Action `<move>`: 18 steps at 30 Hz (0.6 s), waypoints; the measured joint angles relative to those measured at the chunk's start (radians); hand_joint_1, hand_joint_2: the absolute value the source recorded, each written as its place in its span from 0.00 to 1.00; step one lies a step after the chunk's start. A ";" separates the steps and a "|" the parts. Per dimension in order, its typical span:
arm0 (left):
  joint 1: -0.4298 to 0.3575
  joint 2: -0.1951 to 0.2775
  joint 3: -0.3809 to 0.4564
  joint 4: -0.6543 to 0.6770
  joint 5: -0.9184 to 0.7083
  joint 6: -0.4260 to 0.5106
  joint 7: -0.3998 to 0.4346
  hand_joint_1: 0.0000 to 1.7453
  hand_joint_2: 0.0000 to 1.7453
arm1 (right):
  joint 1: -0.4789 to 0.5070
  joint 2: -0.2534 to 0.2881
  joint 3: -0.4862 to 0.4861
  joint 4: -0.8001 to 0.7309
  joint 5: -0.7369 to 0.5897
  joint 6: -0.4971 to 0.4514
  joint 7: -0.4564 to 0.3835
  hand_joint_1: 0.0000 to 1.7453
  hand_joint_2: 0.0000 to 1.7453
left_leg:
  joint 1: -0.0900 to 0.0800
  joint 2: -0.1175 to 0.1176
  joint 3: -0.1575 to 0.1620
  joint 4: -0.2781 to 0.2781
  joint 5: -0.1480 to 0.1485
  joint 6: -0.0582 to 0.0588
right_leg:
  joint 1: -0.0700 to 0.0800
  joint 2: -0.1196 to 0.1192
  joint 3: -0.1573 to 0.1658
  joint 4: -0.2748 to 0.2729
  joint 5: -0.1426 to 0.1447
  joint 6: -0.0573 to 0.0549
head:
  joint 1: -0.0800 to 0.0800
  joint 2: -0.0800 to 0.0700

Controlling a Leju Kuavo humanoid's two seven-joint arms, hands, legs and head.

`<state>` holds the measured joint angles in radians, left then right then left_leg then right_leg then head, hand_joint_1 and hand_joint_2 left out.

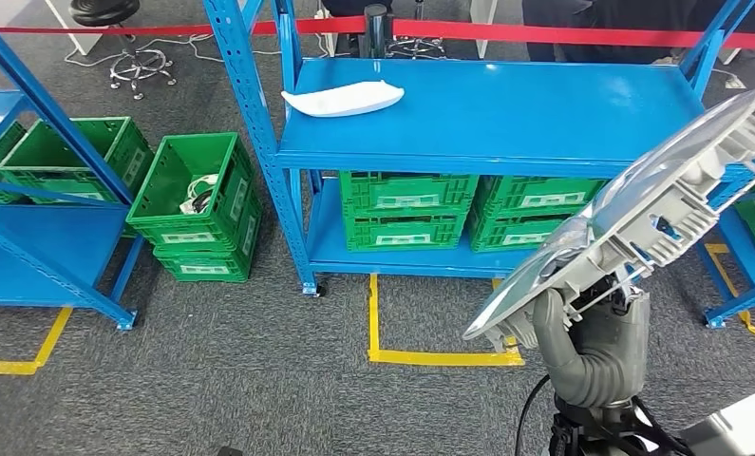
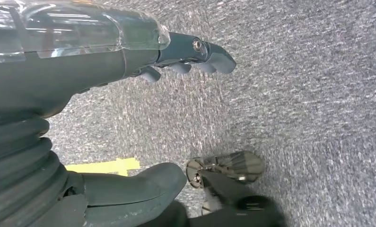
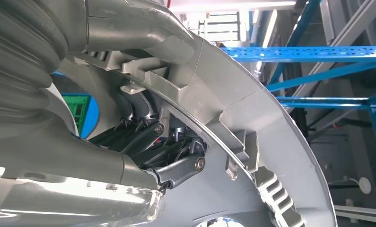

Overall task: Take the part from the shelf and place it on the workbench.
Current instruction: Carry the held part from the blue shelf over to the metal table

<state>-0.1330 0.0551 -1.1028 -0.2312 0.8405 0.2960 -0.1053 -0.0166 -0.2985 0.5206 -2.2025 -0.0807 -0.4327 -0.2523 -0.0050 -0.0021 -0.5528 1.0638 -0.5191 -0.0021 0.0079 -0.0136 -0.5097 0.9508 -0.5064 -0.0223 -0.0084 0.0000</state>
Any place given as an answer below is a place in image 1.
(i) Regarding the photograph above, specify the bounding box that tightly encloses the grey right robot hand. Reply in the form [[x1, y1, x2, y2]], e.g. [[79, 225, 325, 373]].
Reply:
[[531, 286, 653, 396]]

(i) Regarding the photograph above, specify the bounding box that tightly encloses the silver wheel hubcap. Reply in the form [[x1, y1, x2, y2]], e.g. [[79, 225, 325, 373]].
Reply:
[[462, 85, 755, 353]]

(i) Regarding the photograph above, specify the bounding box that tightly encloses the blue metal shelf rack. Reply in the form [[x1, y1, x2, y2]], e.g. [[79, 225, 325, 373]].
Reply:
[[0, 6, 146, 332], [201, 0, 755, 298], [691, 147, 755, 330]]

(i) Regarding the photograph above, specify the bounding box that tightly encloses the white curved plastic part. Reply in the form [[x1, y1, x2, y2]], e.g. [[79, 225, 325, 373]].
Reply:
[[280, 80, 406, 119]]

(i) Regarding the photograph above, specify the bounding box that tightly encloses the red barrier tape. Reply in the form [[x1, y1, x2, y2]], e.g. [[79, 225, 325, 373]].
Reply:
[[0, 15, 755, 51]]

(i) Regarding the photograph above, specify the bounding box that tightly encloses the person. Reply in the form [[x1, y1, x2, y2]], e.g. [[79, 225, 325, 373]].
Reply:
[[521, 0, 755, 65], [321, 0, 394, 17]]

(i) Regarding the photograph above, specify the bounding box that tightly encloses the white desk panel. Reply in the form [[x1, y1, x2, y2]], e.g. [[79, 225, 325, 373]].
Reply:
[[467, 0, 499, 25], [43, 0, 107, 57]]

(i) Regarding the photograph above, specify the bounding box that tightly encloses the black stool chrome base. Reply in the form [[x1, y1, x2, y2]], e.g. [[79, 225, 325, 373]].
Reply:
[[386, 0, 446, 61], [68, 0, 179, 102]]

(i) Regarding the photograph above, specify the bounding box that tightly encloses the white power strip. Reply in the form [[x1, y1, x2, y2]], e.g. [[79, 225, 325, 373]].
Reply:
[[313, 6, 338, 58]]

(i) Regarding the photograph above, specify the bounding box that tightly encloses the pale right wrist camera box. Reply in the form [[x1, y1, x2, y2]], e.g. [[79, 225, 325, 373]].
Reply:
[[677, 391, 755, 456]]

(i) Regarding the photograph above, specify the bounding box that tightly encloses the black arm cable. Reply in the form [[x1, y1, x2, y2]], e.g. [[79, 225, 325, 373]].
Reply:
[[514, 374, 551, 456]]

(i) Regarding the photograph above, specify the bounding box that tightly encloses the black barrier stanchion post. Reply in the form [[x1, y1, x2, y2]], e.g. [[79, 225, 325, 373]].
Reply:
[[359, 3, 394, 60]]

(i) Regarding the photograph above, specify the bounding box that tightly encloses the white and black cable bundle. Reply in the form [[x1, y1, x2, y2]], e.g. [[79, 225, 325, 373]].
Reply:
[[179, 173, 221, 217]]

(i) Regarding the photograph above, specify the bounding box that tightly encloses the white floor cable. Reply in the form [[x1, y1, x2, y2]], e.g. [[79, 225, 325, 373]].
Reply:
[[62, 34, 227, 67]]

